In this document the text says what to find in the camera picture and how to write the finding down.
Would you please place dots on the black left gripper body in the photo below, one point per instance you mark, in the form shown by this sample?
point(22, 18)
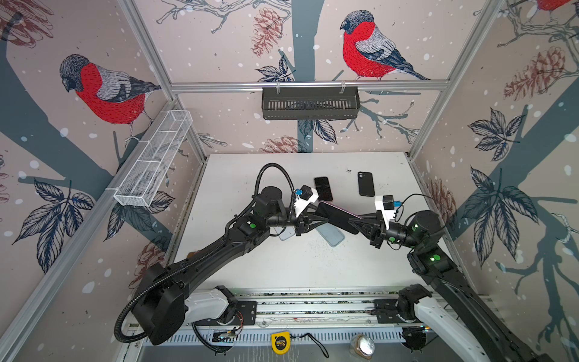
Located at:
point(298, 223)

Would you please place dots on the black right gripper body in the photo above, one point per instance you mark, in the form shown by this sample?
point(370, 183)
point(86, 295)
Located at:
point(379, 235)

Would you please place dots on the light blue phone case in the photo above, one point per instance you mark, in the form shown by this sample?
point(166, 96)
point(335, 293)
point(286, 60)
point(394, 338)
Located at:
point(331, 234)

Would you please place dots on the pink phone case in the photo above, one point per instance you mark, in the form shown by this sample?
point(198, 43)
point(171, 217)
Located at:
point(323, 188)

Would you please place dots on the black screen phone purple case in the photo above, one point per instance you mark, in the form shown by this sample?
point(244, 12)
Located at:
point(337, 217)

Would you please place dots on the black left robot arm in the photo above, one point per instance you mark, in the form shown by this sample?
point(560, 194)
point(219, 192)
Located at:
point(159, 307)

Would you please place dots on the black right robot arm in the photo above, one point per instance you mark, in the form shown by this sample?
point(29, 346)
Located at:
point(445, 302)

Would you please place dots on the yellow tape measure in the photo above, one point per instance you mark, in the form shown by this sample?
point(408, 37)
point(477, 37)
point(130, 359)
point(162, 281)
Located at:
point(281, 342)

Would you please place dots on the white phone camera up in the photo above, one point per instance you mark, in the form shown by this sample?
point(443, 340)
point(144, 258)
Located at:
point(286, 234)

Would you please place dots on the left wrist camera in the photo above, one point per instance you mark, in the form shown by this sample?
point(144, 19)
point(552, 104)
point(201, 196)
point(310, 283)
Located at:
point(304, 196)

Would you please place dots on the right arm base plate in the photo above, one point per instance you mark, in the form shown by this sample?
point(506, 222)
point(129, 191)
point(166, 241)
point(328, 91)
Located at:
point(389, 311)

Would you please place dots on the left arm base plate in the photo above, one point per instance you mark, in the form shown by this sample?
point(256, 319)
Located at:
point(244, 314)

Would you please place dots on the black wire wall basket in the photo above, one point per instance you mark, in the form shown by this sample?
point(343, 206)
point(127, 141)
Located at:
point(310, 103)

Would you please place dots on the horizontal aluminium rail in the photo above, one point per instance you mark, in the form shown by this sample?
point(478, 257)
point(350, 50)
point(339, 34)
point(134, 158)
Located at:
point(233, 87)

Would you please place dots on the white mesh wall shelf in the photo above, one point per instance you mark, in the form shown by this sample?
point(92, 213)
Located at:
point(144, 179)

